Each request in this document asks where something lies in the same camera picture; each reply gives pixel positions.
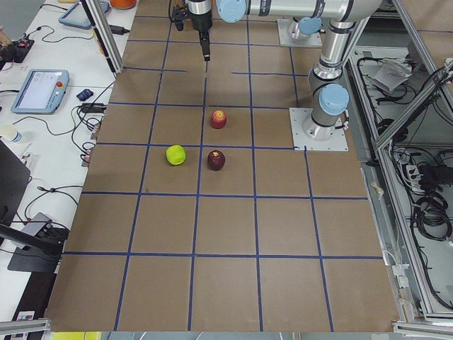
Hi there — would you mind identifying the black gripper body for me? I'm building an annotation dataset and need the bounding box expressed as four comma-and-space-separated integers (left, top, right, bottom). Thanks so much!
186, 0, 212, 31

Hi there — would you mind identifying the red yellow apple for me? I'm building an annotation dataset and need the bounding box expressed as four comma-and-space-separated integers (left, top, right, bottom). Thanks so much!
210, 110, 227, 129

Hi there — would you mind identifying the dark red apple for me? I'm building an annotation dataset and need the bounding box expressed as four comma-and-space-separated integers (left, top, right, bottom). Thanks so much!
207, 150, 226, 171

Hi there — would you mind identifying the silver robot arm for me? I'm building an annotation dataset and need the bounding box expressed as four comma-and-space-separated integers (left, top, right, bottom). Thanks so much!
185, 0, 381, 141

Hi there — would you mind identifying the orange bucket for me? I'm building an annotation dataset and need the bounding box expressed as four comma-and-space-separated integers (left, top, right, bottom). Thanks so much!
110, 0, 137, 10

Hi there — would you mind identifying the green apple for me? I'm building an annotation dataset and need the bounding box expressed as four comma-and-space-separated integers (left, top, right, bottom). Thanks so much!
166, 144, 186, 166

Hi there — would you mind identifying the far teach pendant tablet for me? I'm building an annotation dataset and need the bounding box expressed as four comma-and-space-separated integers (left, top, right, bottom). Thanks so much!
58, 1, 110, 29

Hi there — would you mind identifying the teach pendant tablet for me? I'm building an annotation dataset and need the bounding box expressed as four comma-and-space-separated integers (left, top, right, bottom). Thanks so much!
58, 1, 110, 29
11, 69, 69, 115

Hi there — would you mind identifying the dark blue pouch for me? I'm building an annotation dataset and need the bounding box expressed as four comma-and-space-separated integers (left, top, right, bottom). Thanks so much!
76, 89, 93, 101

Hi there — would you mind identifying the black power adapter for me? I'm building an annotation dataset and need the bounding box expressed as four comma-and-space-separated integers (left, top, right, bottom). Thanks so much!
80, 103, 107, 113

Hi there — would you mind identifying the near teach pendant tablet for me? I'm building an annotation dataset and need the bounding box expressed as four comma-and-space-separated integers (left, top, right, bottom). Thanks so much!
11, 69, 69, 115

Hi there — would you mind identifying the white paper cup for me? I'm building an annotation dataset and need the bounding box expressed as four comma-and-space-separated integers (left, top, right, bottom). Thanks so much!
0, 124, 22, 142

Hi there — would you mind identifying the grey usb hub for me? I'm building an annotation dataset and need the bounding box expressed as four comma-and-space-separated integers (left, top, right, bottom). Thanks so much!
22, 212, 52, 236

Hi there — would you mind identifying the black monitor with stand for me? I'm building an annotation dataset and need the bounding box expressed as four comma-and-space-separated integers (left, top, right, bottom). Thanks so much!
1, 143, 68, 273

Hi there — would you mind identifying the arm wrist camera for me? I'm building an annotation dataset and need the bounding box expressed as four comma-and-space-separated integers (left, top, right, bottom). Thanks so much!
171, 6, 187, 32

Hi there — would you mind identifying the aluminium frame post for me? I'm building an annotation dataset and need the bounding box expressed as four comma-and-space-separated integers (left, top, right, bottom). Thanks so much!
81, 0, 124, 74

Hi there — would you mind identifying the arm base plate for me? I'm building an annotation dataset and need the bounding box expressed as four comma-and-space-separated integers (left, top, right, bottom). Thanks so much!
277, 17, 322, 48
289, 108, 349, 152

